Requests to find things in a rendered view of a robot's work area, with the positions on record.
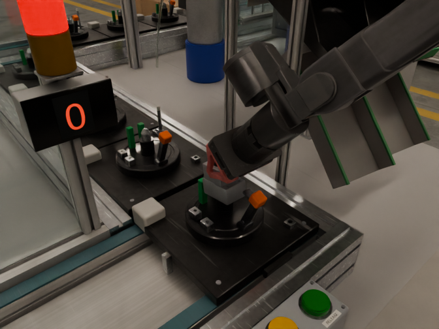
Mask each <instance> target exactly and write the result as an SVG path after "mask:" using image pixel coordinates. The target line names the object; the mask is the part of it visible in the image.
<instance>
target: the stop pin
mask: <svg viewBox="0 0 439 329"><path fill-rule="evenodd" d="M161 256H162V262H163V271H164V272H165V273H166V274H167V275H169V274H171V273H173V267H172V255H171V254H170V253H169V252H168V251H166V252H165V253H163V254H162V255H161Z"/></svg>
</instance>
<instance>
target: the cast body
mask: <svg viewBox="0 0 439 329"><path fill-rule="evenodd" d="M207 162H208V161H207ZM207 162H205V163H203V172H204V176H203V187H204V193H206V194H208V195H209V196H211V197H213V198H215V199H217V200H219V201H220V202H222V203H224V204H226V205H229V204H231V203H233V202H235V201H236V200H238V199H240V198H242V197H244V195H243V194H242V192H243V191H245V190H246V181H245V180H243V179H242V178H240V177H239V176H238V179H237V180H235V181H233V182H231V183H225V182H223V181H221V180H217V179H213V178H210V177H209V175H208V173H207V171H206V168H207ZM213 171H214V172H220V170H219V168H218V166H217V164H216V163H214V167H213Z"/></svg>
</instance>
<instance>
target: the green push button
mask: <svg viewBox="0 0 439 329"><path fill-rule="evenodd" d="M301 304H302V307H303V309H304V310H305V312H307V313H308V314H310V315H312V316H315V317H322V316H324V315H326V314H327V313H328V312H329V309H330V306H331V301H330V299H329V297H328V296H327V295H326V294H325V293H324V292H322V291H320V290H316V289H310V290H308V291H306V292H305V293H304V294H303V295H302V300H301Z"/></svg>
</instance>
